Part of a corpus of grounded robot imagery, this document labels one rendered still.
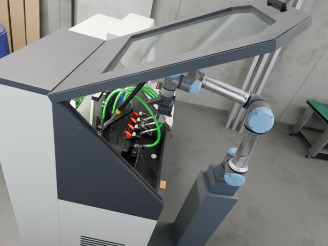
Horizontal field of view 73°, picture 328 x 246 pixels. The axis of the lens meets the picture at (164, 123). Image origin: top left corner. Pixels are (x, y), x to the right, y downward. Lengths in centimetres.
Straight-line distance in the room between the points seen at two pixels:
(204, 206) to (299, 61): 315
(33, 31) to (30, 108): 267
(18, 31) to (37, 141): 275
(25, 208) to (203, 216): 120
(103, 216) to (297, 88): 388
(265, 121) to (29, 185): 127
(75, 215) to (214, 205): 93
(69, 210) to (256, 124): 115
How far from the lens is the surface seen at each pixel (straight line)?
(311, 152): 434
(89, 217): 151
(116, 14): 328
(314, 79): 460
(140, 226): 149
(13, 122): 114
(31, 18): 364
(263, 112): 116
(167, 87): 116
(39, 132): 111
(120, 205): 134
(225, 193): 170
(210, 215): 185
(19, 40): 381
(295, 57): 423
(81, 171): 119
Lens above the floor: 199
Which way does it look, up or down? 35 degrees down
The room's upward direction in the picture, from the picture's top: 17 degrees clockwise
